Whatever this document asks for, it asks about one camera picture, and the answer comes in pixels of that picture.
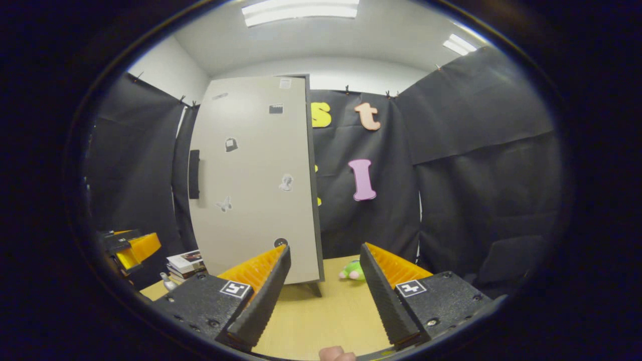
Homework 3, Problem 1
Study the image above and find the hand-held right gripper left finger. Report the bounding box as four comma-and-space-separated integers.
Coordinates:
153, 244, 292, 351

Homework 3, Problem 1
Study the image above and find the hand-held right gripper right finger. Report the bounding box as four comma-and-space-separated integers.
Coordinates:
359, 243, 507, 350

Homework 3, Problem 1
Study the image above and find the black cabinet door handle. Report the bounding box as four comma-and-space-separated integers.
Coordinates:
188, 149, 201, 200

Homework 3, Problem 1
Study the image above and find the grey cabinet door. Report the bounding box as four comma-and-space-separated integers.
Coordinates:
188, 75, 322, 285

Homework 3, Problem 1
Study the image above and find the grey cabinet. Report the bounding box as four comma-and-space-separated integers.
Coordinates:
188, 74, 326, 297

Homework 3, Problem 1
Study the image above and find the white book with photo cover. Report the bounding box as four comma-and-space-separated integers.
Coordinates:
167, 250, 204, 274

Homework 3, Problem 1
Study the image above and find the green and pink plush toy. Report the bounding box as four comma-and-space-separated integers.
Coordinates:
339, 260, 366, 281

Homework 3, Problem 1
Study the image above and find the dark-edged book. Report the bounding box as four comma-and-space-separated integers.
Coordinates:
167, 265, 206, 277

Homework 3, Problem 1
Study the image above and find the brown book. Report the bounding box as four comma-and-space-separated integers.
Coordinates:
171, 268, 208, 281

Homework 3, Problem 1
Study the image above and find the black backdrop cloth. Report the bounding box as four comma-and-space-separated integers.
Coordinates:
86, 46, 562, 296

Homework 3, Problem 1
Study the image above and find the long ceiling light panel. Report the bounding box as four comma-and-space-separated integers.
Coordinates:
242, 0, 360, 27

